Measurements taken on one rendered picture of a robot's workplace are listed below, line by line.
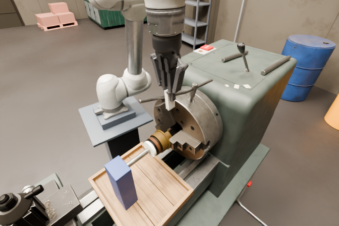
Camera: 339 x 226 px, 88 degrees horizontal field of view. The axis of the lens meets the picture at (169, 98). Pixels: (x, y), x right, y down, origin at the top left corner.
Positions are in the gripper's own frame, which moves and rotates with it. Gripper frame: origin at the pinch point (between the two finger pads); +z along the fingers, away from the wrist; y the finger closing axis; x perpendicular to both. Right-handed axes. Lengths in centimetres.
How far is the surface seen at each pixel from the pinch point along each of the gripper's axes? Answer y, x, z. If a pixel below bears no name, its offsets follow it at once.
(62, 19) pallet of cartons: -679, 161, 88
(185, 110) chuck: -1.1, 9.1, 11.0
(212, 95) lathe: 0.6, 24.9, 11.4
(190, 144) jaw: 5.0, 5.3, 22.1
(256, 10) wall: -120, 359, 37
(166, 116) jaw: -8.6, 6.0, 16.7
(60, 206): -13, -39, 29
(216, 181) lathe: 11, 23, 65
